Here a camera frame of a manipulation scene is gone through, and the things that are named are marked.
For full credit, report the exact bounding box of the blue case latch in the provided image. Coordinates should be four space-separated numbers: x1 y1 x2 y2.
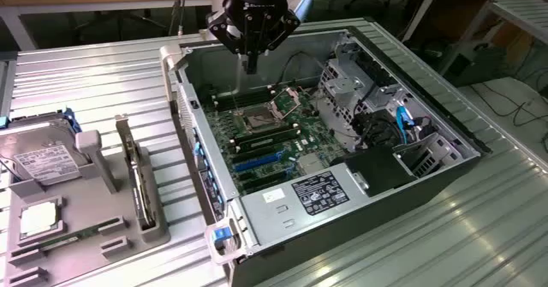
212 227 233 247

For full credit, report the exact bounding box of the metal socket cover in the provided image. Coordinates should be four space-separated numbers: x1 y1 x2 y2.
267 86 303 119

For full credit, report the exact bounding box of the metal slat side table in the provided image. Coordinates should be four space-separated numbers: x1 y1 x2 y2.
439 0 548 76

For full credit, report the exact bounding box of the open black PC case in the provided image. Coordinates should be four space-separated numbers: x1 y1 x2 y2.
159 25 493 287

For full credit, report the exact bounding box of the blue SATA wire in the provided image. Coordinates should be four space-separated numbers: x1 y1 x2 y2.
396 105 415 146

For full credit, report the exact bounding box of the grey power supply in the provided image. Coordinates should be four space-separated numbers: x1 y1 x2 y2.
239 163 375 247

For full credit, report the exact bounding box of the silver CPU chip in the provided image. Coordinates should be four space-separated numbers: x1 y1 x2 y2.
19 202 59 236

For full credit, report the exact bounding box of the black looped wire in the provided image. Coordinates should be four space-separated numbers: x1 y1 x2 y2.
280 51 327 87

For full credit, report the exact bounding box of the silver disk bay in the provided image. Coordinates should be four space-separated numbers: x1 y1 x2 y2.
393 132 468 179

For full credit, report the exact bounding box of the grey box with handle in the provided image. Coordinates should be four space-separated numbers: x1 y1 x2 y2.
444 41 508 87

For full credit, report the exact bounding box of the grey parts rack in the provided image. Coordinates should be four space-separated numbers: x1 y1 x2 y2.
0 130 173 287

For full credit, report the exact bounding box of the black Nvidia graphics card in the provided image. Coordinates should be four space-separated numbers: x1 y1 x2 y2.
113 113 157 230

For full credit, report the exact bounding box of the silver drive cage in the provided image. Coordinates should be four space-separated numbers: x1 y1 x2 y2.
319 39 389 153

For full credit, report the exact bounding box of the black expansion slot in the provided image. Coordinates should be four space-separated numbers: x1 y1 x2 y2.
237 170 288 188

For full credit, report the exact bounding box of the blue expansion slot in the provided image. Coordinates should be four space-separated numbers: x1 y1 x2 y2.
233 150 285 173

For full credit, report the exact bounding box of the black RAM slot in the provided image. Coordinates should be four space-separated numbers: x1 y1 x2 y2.
211 87 275 104
212 94 276 112

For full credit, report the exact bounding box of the grey hanging cable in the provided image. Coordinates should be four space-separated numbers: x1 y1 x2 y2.
169 0 192 37

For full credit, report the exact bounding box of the green motherboard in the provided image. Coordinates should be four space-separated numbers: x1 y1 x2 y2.
200 86 348 195

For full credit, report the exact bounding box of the green RAM stick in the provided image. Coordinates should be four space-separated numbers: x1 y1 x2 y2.
11 218 117 257

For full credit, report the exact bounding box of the black office chair base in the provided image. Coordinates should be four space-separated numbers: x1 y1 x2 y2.
71 9 171 39

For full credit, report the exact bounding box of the hard disk with blue caddy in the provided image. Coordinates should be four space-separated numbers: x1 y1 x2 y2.
0 107 83 187

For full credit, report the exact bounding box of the black RAM stick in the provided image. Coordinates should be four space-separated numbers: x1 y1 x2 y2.
233 128 300 150

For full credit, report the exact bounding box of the silver chipset heatsink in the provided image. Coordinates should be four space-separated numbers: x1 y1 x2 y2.
297 153 327 176

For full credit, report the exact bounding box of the CPU socket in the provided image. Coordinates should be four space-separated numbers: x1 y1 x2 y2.
235 105 284 132

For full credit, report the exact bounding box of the black plastic air shroud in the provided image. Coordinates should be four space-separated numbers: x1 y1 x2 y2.
341 147 419 198

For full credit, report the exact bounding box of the black wire bundle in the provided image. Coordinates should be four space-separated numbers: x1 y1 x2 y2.
353 110 405 150

